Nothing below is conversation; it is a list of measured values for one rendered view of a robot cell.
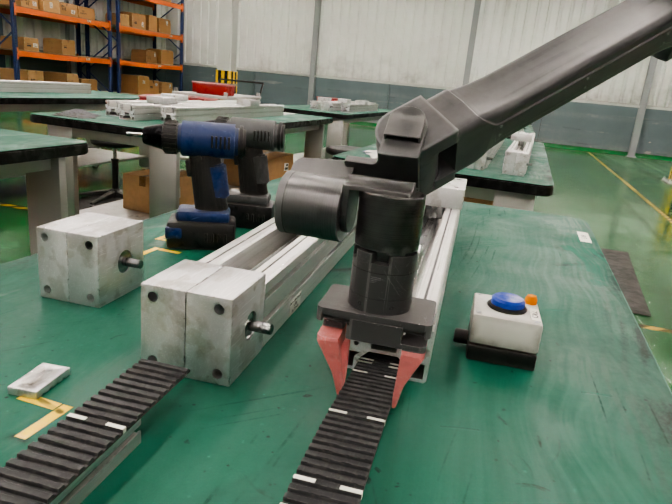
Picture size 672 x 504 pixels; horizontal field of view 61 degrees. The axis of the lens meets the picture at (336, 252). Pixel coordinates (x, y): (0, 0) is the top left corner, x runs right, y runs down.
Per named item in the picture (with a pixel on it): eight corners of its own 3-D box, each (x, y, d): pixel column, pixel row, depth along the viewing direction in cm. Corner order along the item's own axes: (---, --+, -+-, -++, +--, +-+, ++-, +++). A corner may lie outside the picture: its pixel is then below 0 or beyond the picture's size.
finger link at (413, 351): (350, 378, 58) (360, 293, 56) (420, 392, 57) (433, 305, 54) (335, 412, 52) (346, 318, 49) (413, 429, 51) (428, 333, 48)
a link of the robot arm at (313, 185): (430, 106, 50) (429, 171, 57) (306, 93, 53) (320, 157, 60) (401, 214, 44) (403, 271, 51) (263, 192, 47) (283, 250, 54)
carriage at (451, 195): (459, 223, 113) (464, 190, 111) (405, 215, 116) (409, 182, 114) (462, 208, 128) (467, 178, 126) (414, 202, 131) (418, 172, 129)
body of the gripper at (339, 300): (331, 300, 57) (338, 228, 54) (434, 318, 55) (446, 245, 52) (314, 325, 50) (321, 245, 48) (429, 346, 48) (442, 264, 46)
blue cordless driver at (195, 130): (240, 252, 101) (246, 127, 94) (123, 247, 97) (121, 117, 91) (240, 240, 108) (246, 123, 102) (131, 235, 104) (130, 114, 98)
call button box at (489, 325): (534, 372, 67) (544, 323, 65) (450, 356, 69) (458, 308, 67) (529, 344, 74) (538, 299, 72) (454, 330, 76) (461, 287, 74)
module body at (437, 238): (425, 383, 62) (436, 311, 59) (336, 365, 64) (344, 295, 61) (457, 226, 137) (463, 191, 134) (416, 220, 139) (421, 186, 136)
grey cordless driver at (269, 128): (276, 231, 117) (283, 123, 110) (179, 223, 116) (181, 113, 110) (280, 222, 124) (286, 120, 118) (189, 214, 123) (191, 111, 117)
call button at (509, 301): (523, 320, 67) (527, 305, 67) (489, 314, 68) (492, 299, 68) (521, 309, 71) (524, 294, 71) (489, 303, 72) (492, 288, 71)
